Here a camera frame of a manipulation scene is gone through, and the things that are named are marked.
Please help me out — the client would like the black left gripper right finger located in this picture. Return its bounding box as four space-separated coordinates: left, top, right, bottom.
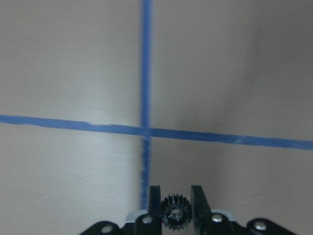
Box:
191 185 212 235

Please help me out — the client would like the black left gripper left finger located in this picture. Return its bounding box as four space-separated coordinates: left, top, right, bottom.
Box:
148 186 162 235

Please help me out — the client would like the small dark bearing gear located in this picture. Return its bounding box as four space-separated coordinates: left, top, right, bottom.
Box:
161 194 192 231

